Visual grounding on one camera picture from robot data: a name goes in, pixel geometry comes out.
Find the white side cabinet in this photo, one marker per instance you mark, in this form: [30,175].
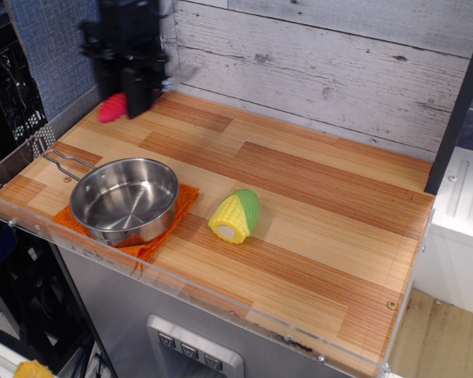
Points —
[444,269]

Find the blue fabric panel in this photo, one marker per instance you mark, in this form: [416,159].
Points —
[51,39]

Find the red handled metal fork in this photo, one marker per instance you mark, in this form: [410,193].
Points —
[115,106]

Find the silver dispenser button panel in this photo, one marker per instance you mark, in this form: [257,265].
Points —
[195,348]

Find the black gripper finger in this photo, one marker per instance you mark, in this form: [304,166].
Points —
[141,88]
[108,76]

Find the yellow object at corner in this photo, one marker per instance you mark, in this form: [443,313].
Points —
[32,369]

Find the orange knitted cloth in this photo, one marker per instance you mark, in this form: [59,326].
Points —
[142,246]

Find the black equipment rack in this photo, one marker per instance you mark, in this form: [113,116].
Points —
[21,109]

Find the silver toy fridge cabinet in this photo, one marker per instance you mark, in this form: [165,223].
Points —
[118,297]

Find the dark grey right post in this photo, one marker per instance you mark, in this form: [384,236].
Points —
[452,133]

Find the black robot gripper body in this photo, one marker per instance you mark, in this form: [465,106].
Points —
[128,30]

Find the yellow green toy corn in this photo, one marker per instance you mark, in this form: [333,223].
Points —
[237,215]

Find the stainless steel pan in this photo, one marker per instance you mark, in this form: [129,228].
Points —
[114,199]

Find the clear acrylic guard rail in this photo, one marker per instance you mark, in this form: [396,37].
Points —
[297,255]

